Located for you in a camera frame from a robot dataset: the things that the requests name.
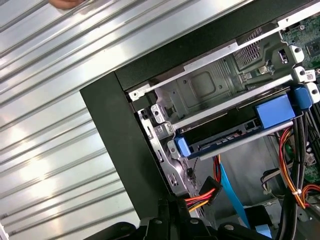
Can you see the metal disk bay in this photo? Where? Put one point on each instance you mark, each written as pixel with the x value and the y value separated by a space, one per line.
pixel 200 82

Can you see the hard disk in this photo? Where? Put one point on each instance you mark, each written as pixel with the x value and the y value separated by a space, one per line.
pixel 273 112

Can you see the person's hand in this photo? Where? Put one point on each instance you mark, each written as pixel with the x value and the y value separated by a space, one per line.
pixel 66 3

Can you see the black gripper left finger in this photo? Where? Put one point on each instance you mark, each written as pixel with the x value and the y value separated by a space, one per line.
pixel 155 230

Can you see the green motherboard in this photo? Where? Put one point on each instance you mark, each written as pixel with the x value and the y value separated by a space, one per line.
pixel 310 47

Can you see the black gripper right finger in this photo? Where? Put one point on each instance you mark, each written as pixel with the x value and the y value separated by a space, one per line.
pixel 200 231

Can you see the black open PC case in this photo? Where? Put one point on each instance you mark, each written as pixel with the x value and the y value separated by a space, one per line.
pixel 112 125

